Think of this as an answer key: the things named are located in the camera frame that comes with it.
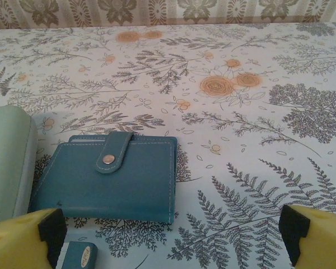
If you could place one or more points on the pale grey-green notebook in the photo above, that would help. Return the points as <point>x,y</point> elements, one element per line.
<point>8,162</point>

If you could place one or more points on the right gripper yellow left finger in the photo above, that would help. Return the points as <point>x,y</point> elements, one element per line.
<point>14,243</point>

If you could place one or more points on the small teal labelled box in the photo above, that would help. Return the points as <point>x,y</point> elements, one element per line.
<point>78,256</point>

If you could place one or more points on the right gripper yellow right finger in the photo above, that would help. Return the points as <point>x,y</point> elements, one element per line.
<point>322,241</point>

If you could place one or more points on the teal leather snap wallet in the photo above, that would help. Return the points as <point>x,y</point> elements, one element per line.
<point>106,190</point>

